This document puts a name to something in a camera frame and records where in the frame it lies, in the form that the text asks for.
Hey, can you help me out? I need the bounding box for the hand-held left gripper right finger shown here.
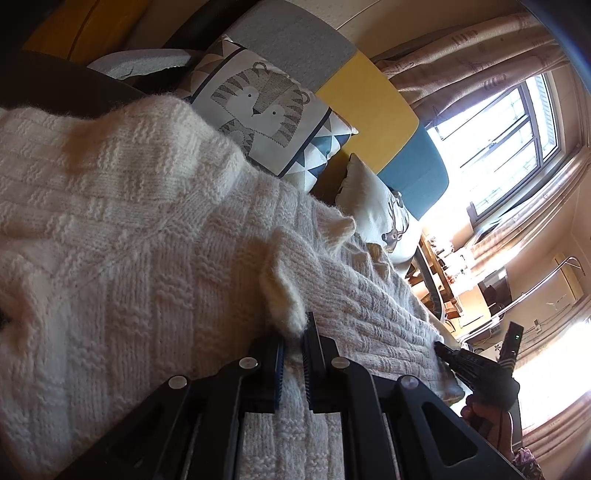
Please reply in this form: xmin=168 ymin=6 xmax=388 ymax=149
xmin=302 ymin=312 xmax=527 ymax=480

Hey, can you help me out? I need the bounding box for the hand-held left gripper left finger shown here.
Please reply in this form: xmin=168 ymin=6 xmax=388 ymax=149
xmin=55 ymin=333 xmax=284 ymax=480

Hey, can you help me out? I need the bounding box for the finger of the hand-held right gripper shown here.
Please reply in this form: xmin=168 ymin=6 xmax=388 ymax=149
xmin=434 ymin=342 xmax=465 ymax=372

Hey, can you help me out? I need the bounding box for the cream knit sweater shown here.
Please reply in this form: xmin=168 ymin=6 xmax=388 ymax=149
xmin=0 ymin=92 xmax=465 ymax=480

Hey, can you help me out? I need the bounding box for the person's right forearm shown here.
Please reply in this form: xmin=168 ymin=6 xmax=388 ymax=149
xmin=505 ymin=443 xmax=546 ymax=480

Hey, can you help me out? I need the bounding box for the person's right hand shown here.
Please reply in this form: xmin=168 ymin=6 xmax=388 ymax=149
xmin=462 ymin=394 xmax=513 ymax=457

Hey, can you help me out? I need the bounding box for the wooden side table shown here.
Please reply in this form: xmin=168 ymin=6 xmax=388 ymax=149
xmin=418 ymin=233 xmax=476 ymax=319

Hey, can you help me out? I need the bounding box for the dark flat monitor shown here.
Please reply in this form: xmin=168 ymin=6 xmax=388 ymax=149
xmin=478 ymin=268 xmax=513 ymax=310

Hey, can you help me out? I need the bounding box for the beige air conditioner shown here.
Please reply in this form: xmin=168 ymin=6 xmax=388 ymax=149
xmin=554 ymin=251 xmax=583 ymax=301

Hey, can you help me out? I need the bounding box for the cream window curtain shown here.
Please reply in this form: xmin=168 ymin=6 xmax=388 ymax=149
xmin=462 ymin=143 xmax=591 ymax=278

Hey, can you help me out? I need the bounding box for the deer print cushion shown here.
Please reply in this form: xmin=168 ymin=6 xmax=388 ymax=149
xmin=335 ymin=153 xmax=423 ymax=278

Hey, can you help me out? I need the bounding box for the large glass window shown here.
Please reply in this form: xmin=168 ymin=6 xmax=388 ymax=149
xmin=427 ymin=74 xmax=566 ymax=227

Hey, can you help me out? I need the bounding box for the tiger print cushion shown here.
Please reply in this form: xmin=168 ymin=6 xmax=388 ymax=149
xmin=178 ymin=34 xmax=360 ymax=195

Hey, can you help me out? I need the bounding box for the grey yellow blue sofa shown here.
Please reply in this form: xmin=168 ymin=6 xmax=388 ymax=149
xmin=88 ymin=0 xmax=451 ymax=222

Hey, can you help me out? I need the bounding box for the beige patterned curtain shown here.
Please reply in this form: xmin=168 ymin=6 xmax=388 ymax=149
xmin=372 ymin=13 xmax=580 ymax=130

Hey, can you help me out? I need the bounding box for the orange wooden wardrobe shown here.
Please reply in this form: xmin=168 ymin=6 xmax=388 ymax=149
xmin=21 ymin=0 xmax=151 ymax=65

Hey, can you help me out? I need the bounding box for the metal clothes rail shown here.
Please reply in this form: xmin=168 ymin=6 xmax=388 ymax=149
xmin=493 ymin=256 xmax=581 ymax=324

